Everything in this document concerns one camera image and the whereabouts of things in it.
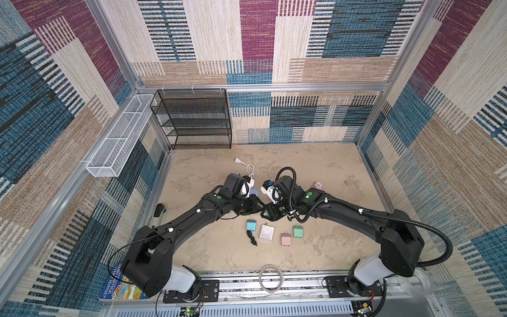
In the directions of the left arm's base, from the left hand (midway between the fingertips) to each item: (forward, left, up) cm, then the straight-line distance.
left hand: (266, 209), depth 80 cm
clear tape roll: (-25, -57, -15) cm, 64 cm away
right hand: (-1, -1, -2) cm, 3 cm away
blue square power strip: (+7, +5, +2) cm, 9 cm away
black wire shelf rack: (+52, +37, +6) cm, 64 cm away
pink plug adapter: (-8, -8, -12) cm, 17 cm away
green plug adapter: (-5, -14, -12) cm, 19 cm away
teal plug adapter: (-2, +6, -11) cm, 12 cm away
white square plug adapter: (-5, 0, -11) cm, 12 cm away
